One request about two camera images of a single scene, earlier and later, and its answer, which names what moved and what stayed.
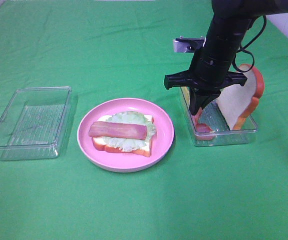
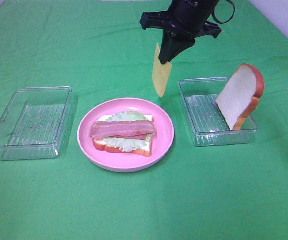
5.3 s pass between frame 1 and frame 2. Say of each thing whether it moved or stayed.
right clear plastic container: stayed
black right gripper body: moved
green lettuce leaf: stayed
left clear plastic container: stayed
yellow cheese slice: moved
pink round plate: stayed
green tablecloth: stayed
